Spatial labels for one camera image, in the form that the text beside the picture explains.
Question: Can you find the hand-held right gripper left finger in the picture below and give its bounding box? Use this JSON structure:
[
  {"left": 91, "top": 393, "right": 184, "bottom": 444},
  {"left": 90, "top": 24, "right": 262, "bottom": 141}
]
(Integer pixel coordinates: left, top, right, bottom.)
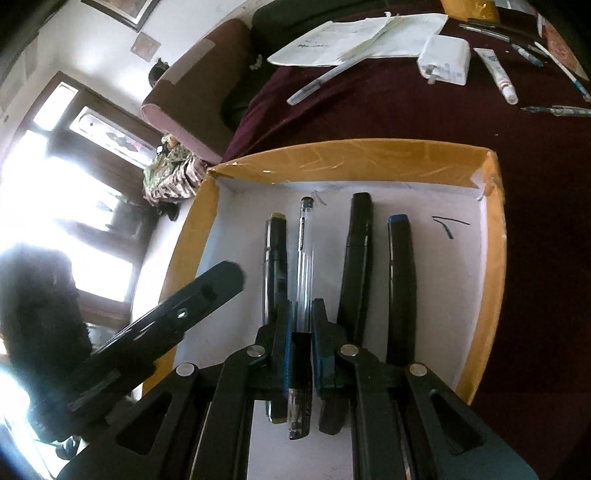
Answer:
[{"left": 55, "top": 300, "right": 296, "bottom": 480}]

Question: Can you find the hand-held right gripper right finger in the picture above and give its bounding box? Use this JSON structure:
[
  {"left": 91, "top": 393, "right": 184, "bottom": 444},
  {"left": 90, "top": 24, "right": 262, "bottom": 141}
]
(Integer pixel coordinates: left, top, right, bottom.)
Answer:
[{"left": 312, "top": 298, "right": 541, "bottom": 480}]

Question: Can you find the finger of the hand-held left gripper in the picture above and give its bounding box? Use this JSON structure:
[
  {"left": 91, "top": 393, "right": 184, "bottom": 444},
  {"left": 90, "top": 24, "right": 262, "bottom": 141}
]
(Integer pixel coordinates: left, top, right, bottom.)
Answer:
[{"left": 90, "top": 261, "right": 245, "bottom": 370}]

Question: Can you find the clear gel pen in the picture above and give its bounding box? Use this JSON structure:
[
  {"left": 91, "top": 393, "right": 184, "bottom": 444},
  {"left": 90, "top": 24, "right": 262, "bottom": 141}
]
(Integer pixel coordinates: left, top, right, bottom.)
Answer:
[{"left": 287, "top": 196, "right": 317, "bottom": 440}]

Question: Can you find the cardboard box tray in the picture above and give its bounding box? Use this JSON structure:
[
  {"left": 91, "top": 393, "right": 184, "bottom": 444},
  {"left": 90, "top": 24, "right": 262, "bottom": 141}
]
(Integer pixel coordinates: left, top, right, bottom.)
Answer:
[{"left": 139, "top": 141, "right": 509, "bottom": 480}]

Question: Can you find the black marker yellow tip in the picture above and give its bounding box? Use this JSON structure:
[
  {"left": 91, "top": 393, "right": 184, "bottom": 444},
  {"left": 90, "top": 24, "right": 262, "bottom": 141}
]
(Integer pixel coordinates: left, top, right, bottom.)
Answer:
[{"left": 262, "top": 212, "right": 291, "bottom": 424}]

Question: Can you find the plain black marker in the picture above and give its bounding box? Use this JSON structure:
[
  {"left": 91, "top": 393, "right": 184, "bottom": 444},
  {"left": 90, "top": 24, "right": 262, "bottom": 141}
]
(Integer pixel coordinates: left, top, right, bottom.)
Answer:
[{"left": 318, "top": 191, "right": 374, "bottom": 435}]

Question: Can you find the black marker blue tip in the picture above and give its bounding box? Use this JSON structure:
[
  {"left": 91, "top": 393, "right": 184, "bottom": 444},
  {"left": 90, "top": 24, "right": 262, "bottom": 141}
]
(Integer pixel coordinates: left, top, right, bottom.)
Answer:
[{"left": 385, "top": 213, "right": 419, "bottom": 370}]

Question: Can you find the patterned cloth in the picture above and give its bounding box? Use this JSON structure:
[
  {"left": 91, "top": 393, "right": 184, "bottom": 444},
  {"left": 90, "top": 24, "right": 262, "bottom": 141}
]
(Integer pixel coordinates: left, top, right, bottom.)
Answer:
[{"left": 142, "top": 134, "right": 208, "bottom": 206}]

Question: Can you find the wooden framed window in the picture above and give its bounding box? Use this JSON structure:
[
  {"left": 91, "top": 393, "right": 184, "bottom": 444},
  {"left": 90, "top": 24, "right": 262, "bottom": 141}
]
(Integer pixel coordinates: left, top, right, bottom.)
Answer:
[{"left": 0, "top": 69, "right": 162, "bottom": 333}]

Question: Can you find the maroon cloth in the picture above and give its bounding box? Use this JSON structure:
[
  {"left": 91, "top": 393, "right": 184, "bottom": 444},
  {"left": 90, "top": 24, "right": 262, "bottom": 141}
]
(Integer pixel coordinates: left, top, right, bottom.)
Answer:
[{"left": 222, "top": 0, "right": 591, "bottom": 480}]

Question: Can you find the white capped pen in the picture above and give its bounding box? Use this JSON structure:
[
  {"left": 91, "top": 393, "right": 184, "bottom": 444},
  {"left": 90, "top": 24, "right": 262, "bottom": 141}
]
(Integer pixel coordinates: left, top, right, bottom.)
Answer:
[{"left": 286, "top": 58, "right": 365, "bottom": 107}]

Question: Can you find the white paper sheet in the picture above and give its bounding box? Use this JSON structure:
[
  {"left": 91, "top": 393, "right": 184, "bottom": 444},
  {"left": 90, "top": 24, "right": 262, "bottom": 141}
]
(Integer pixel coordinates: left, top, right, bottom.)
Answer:
[{"left": 267, "top": 18, "right": 402, "bottom": 68}]

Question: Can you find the white packet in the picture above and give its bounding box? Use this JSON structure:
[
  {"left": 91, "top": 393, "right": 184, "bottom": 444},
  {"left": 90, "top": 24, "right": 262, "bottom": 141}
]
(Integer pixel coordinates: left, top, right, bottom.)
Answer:
[{"left": 417, "top": 34, "right": 472, "bottom": 86}]

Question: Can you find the folded white paper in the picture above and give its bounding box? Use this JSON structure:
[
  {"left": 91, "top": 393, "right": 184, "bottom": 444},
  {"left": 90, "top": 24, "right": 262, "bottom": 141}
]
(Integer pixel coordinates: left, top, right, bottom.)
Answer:
[{"left": 339, "top": 14, "right": 450, "bottom": 61}]

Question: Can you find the white ointment tube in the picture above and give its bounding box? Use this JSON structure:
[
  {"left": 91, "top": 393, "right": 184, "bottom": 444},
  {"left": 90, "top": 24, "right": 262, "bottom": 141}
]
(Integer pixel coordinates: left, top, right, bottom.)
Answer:
[{"left": 473, "top": 47, "right": 519, "bottom": 104}]

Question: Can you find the patterned clear pen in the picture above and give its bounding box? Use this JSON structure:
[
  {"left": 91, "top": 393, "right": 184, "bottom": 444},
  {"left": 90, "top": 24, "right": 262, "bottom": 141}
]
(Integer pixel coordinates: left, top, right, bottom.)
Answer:
[{"left": 521, "top": 105, "right": 591, "bottom": 118}]

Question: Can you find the blue and white pen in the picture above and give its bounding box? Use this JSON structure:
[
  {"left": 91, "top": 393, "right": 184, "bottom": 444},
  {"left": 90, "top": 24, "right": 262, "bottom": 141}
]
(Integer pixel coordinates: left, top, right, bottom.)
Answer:
[{"left": 510, "top": 42, "right": 546, "bottom": 68}]

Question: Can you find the thin black pen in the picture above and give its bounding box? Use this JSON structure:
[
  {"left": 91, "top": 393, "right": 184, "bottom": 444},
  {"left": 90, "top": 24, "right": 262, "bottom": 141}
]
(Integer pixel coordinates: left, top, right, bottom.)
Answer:
[{"left": 466, "top": 17, "right": 536, "bottom": 40}]

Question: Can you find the yellow tape roll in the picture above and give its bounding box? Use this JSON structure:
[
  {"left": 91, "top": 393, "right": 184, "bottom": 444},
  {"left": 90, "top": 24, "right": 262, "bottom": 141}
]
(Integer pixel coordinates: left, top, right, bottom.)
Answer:
[{"left": 438, "top": 0, "right": 502, "bottom": 24}]

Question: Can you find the orange printed box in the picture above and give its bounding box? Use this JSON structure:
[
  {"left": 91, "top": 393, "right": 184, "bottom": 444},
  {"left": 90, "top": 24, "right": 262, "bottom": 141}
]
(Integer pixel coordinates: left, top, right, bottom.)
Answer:
[{"left": 538, "top": 14, "right": 591, "bottom": 84}]

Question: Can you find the small wall plaque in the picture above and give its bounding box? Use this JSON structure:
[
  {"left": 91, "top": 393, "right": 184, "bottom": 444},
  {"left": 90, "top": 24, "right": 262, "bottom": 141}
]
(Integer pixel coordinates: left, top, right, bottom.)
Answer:
[{"left": 131, "top": 32, "right": 161, "bottom": 61}]

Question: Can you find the framed wall picture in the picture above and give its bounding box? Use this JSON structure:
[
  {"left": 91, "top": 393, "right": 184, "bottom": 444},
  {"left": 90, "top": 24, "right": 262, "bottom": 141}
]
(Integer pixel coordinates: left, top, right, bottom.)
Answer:
[{"left": 81, "top": 0, "right": 160, "bottom": 32}]

